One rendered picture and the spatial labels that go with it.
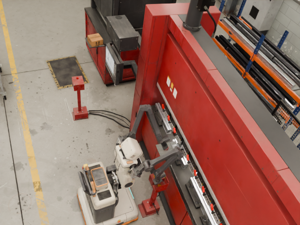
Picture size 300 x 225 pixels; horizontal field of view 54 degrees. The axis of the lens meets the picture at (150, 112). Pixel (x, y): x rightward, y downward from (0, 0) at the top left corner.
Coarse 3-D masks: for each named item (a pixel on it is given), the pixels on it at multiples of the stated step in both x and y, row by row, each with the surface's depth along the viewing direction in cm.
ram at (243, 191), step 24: (168, 48) 338; (168, 72) 349; (192, 72) 293; (168, 96) 360; (192, 96) 299; (192, 120) 307; (216, 120) 262; (192, 144) 316; (216, 144) 268; (240, 144) 237; (216, 168) 275; (240, 168) 238; (216, 192) 282; (240, 192) 243; (264, 192) 213; (240, 216) 248; (264, 216) 218; (288, 216) 199
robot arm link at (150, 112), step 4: (148, 108) 316; (148, 112) 318; (152, 112) 322; (152, 116) 324; (152, 120) 326; (152, 124) 328; (156, 124) 328; (156, 128) 330; (156, 132) 332; (156, 136) 333; (160, 136) 334
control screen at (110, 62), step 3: (108, 51) 383; (108, 54) 386; (108, 57) 388; (111, 57) 377; (108, 60) 392; (111, 60) 380; (108, 63) 395; (111, 63) 383; (108, 66) 398; (111, 66) 385; (111, 69) 389
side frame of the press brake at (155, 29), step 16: (144, 16) 338; (160, 16) 316; (208, 16) 337; (144, 32) 347; (160, 32) 332; (208, 32) 355; (144, 48) 355; (160, 48) 349; (144, 64) 364; (160, 64) 368; (144, 80) 380; (144, 96) 403; (160, 96) 414; (144, 112) 429
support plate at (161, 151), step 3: (174, 141) 367; (159, 144) 360; (168, 144) 362; (171, 144) 363; (174, 144) 363; (159, 147) 357; (171, 147) 359; (159, 150) 354; (162, 150) 354; (165, 150) 355; (168, 150) 356; (159, 153) 351; (162, 153) 352; (165, 153) 352
